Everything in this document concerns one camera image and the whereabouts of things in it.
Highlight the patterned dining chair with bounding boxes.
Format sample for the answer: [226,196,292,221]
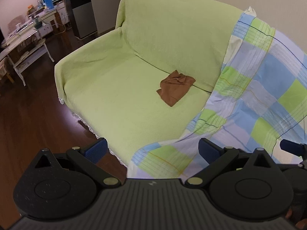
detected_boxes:
[7,15,26,33]

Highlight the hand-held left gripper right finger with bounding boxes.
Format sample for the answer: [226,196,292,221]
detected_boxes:
[184,138,275,189]

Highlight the black and grey fridge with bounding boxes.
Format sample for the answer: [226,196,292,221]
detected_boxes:
[63,0,98,39]

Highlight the person's right hand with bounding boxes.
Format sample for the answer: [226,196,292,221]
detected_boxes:
[285,208,307,230]

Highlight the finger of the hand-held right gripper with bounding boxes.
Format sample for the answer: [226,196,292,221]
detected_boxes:
[280,139,307,159]

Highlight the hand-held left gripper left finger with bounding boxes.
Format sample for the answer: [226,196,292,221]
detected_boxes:
[34,138,121,188]

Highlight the green covered sofa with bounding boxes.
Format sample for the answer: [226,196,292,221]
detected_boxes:
[55,0,245,168]

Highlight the blue green checked blanket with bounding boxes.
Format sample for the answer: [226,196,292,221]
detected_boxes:
[127,6,307,181]

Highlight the brown cloth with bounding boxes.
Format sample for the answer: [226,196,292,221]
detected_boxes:
[156,70,196,107]

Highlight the white low table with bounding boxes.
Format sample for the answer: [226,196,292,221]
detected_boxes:
[13,39,55,86]

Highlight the white sideboard cabinet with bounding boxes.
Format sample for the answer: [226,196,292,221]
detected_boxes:
[34,1,68,39]

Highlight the glass top dining table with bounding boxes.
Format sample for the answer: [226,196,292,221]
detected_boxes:
[0,21,41,61]

